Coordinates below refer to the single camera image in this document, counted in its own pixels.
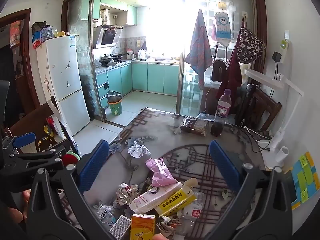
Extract orange juice box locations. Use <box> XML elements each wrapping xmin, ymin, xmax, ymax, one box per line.
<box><xmin>130</xmin><ymin>213</ymin><xmax>156</xmax><ymax>240</ymax></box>

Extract dark red garment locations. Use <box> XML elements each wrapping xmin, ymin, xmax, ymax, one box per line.
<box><xmin>216</xmin><ymin>17</ymin><xmax>247</xmax><ymax>117</ymax></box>

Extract cigarette pack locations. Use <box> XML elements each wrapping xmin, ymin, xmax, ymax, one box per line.
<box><xmin>109</xmin><ymin>215</ymin><xmax>132</xmax><ymax>240</ymax></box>

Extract white desk lamp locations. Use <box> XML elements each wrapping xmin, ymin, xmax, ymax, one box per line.
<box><xmin>244</xmin><ymin>68</ymin><xmax>305</xmax><ymax>150</ymax></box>

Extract wall poster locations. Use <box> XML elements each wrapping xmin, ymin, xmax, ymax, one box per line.
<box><xmin>9</xmin><ymin>21</ymin><xmax>23</xmax><ymax>49</ymax></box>

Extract range hood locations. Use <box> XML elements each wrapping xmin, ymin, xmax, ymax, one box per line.
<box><xmin>94</xmin><ymin>7</ymin><xmax>124</xmax><ymax>49</ymax></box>

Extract carved wooden chair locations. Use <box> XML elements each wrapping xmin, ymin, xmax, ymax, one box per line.
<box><xmin>2</xmin><ymin>101</ymin><xmax>75</xmax><ymax>155</ymax></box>

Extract red bin with green rim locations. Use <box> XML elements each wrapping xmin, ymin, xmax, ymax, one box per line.
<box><xmin>62</xmin><ymin>151</ymin><xmax>81</xmax><ymax>167</ymax></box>

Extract crumpled foil wrapper with red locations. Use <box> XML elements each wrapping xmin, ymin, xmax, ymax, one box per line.
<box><xmin>156</xmin><ymin>215</ymin><xmax>182</xmax><ymax>238</ymax></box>

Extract green kitchen bin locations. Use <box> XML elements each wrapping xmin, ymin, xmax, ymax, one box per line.
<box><xmin>106</xmin><ymin>90</ymin><xmax>123</xmax><ymax>116</ymax></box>

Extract black cables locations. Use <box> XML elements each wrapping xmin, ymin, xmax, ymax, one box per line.
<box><xmin>232</xmin><ymin>124</ymin><xmax>273</xmax><ymax>153</ymax></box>

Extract teal base cabinets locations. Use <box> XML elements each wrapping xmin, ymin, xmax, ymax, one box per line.
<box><xmin>95</xmin><ymin>61</ymin><xmax>180</xmax><ymax>108</ymax></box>

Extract black shoulder bag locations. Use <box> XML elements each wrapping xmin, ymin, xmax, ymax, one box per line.
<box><xmin>211</xmin><ymin>46</ymin><xmax>228</xmax><ymax>82</ymax></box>

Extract brownish paper wad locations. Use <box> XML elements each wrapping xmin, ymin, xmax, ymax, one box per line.
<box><xmin>112</xmin><ymin>183</ymin><xmax>139</xmax><ymax>207</ymax></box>

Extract purple label drink bottle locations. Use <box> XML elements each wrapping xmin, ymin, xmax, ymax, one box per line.
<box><xmin>211</xmin><ymin>88</ymin><xmax>232</xmax><ymax>137</ymax></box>

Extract teal wall cabinets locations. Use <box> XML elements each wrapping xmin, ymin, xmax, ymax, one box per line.
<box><xmin>81</xmin><ymin>0</ymin><xmax>138</xmax><ymax>27</ymax></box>

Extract yellow medicine box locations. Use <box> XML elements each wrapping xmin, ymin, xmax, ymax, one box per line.
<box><xmin>154</xmin><ymin>177</ymin><xmax>199</xmax><ymax>217</ymax></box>

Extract dark wooden chair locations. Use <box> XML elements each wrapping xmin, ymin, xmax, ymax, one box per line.
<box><xmin>237</xmin><ymin>84</ymin><xmax>282</xmax><ymax>132</ymax></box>

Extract white snack bag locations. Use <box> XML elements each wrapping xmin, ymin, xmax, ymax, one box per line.
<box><xmin>129</xmin><ymin>181</ymin><xmax>184</xmax><ymax>214</ymax></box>

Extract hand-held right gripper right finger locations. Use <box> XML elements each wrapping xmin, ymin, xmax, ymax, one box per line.
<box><xmin>204</xmin><ymin>139</ymin><xmax>293</xmax><ymax>240</ymax></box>

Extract white paper cup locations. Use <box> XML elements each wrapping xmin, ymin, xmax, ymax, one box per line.
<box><xmin>277</xmin><ymin>146</ymin><xmax>290</xmax><ymax>167</ymax></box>

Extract letter print bag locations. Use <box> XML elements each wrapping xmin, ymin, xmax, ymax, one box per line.
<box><xmin>236</xmin><ymin>27</ymin><xmax>265</xmax><ymax>64</ymax></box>

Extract person's left hand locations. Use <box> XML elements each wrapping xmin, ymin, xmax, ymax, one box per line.
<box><xmin>7</xmin><ymin>189</ymin><xmax>31</xmax><ymax>227</ymax></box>

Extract dark snack package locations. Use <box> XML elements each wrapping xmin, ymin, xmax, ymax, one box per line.
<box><xmin>175</xmin><ymin>115</ymin><xmax>210</xmax><ymax>137</ymax></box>

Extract crushed clear plastic bottle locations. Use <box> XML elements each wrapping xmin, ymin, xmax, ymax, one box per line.
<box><xmin>172</xmin><ymin>191</ymin><xmax>208</xmax><ymax>240</ymax></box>

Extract crumpled clear plastic wrapper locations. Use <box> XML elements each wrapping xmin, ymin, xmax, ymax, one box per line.
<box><xmin>96</xmin><ymin>201</ymin><xmax>117</xmax><ymax>227</ymax></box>

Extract white printed paper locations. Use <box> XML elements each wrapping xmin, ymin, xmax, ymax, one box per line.
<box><xmin>127</xmin><ymin>141</ymin><xmax>151</xmax><ymax>158</ymax></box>

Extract white refrigerator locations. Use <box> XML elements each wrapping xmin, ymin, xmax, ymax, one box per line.
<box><xmin>36</xmin><ymin>35</ymin><xmax>91</xmax><ymax>137</ymax></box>

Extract small plastic drawer unit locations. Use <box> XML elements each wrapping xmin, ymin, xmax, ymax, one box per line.
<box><xmin>41</xmin><ymin>26</ymin><xmax>54</xmax><ymax>40</ymax></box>

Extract pink plastic bag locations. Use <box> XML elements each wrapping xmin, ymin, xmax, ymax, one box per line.
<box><xmin>145</xmin><ymin>157</ymin><xmax>178</xmax><ymax>187</ymax></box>

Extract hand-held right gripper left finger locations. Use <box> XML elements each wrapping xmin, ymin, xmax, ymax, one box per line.
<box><xmin>26</xmin><ymin>139</ymin><xmax>117</xmax><ymax>240</ymax></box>

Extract white and green wall device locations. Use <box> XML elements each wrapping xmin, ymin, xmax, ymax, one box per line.
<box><xmin>279</xmin><ymin>39</ymin><xmax>289</xmax><ymax>63</ymax></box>

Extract plaid hanging cloth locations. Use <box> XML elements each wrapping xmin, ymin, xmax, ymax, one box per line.
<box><xmin>184</xmin><ymin>9</ymin><xmax>213</xmax><ymax>90</ymax></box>

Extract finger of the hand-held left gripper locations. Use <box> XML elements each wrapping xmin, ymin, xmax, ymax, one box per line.
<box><xmin>6</xmin><ymin>148</ymin><xmax>65</xmax><ymax>172</ymax></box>
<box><xmin>1</xmin><ymin>132</ymin><xmax>37</xmax><ymax>156</ymax></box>

